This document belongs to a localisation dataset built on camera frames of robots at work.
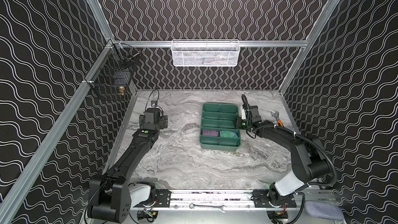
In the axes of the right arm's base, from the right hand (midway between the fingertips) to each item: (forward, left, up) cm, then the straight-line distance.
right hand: (238, 121), depth 95 cm
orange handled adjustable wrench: (+12, -28, -7) cm, 31 cm away
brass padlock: (+6, +66, +22) cm, 69 cm away
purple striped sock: (-7, +17, -2) cm, 18 cm away
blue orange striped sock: (-8, +7, 0) cm, 11 cm away
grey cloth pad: (-44, -34, -6) cm, 56 cm away
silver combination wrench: (-43, +26, -6) cm, 51 cm away
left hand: (-5, +46, +12) cm, 47 cm away
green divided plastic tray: (+9, +10, -8) cm, 16 cm away
